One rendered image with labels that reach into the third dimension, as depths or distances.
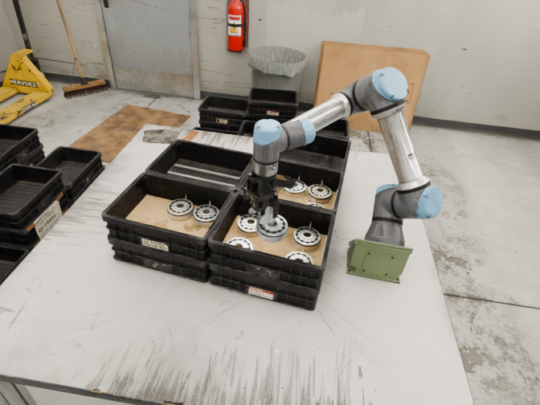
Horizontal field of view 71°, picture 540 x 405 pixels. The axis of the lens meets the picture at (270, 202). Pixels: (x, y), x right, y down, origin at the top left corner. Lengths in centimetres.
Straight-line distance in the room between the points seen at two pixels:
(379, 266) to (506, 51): 340
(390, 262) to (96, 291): 108
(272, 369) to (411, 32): 362
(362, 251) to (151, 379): 83
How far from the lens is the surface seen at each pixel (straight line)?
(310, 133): 113
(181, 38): 448
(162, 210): 159
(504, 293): 287
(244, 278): 135
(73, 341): 142
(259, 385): 125
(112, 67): 493
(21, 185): 256
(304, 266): 123
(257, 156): 108
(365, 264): 152
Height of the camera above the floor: 182
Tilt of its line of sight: 38 degrees down
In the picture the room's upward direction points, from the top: 5 degrees clockwise
